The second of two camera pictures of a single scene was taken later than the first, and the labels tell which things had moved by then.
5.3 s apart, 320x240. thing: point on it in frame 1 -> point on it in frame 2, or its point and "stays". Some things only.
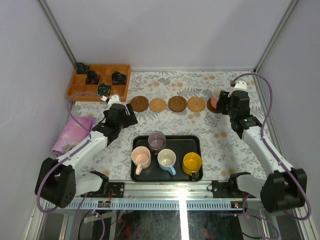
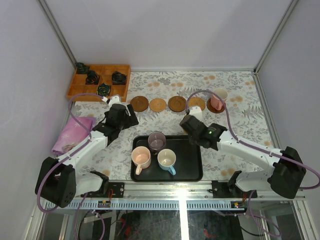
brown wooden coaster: (177, 103) stays
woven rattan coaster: (196, 104) stays
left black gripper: (130, 117) stays
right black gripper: (224, 98) -> (191, 140)
